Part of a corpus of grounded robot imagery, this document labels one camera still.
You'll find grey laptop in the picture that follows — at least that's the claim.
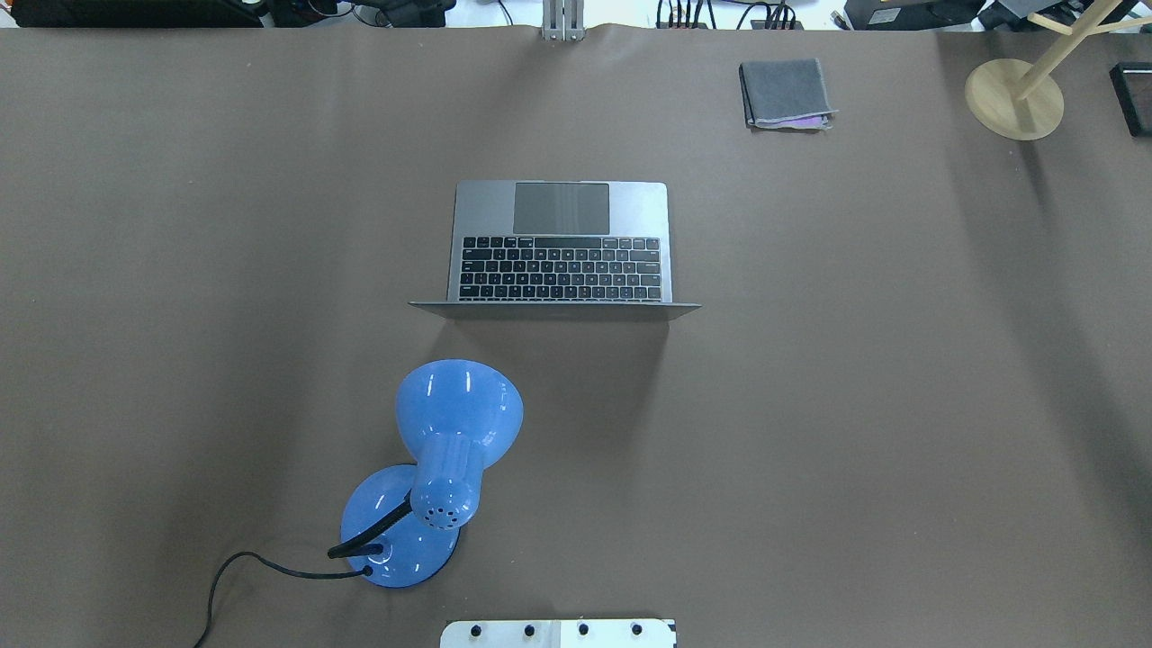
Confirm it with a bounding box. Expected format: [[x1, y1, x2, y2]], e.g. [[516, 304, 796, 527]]
[[418, 180, 696, 321]]

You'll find blue desk lamp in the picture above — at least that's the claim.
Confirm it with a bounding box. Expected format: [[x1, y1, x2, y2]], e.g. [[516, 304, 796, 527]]
[[328, 357, 524, 588]]

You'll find folded grey cloth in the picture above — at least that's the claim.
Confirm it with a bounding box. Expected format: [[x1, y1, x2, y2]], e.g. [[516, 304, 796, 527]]
[[738, 58, 836, 131]]

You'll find wooden stand with round base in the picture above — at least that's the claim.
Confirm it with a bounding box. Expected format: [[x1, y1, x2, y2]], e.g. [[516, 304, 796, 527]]
[[964, 1, 1151, 142]]

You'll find black box at table edge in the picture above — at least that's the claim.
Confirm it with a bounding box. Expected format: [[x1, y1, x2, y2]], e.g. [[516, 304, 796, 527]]
[[1111, 62, 1151, 137]]

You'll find grey metal camera post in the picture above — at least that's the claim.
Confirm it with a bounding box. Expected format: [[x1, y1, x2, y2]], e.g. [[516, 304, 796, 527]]
[[541, 0, 588, 42]]

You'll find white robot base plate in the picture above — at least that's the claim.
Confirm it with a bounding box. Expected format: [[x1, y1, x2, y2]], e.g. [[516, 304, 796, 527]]
[[439, 618, 679, 647]]

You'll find black lamp power cable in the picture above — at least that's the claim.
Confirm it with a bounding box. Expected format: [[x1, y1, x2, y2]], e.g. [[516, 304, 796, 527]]
[[194, 551, 374, 648]]

